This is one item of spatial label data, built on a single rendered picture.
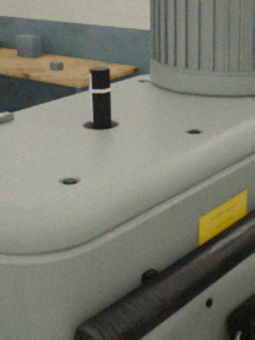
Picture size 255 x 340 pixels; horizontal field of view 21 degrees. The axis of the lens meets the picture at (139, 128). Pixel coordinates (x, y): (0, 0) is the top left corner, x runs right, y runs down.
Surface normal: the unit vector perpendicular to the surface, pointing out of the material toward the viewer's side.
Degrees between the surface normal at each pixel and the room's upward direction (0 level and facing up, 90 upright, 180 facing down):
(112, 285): 90
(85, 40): 90
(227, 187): 90
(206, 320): 90
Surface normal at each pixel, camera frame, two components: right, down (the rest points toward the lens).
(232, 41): -0.03, 0.29
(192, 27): -0.58, 0.25
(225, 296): 0.79, 0.16
